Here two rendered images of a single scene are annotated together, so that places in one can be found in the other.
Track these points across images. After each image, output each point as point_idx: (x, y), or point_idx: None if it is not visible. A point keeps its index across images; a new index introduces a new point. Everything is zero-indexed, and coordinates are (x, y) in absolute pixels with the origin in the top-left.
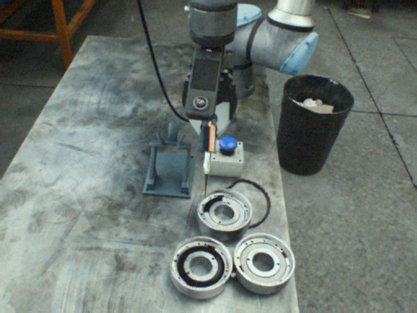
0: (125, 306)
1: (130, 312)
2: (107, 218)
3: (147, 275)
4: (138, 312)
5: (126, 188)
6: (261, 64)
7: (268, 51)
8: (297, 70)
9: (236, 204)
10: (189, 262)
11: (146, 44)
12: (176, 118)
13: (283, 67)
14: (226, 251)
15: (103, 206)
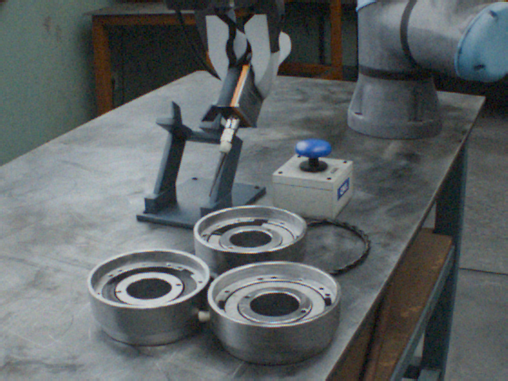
0: (6, 323)
1: (7, 330)
2: (62, 234)
3: (65, 299)
4: (17, 333)
5: (116, 210)
6: (429, 63)
7: (432, 32)
8: (483, 63)
9: (283, 234)
10: (131, 280)
11: (282, 80)
12: (268, 150)
13: (456, 57)
14: (206, 272)
15: (66, 223)
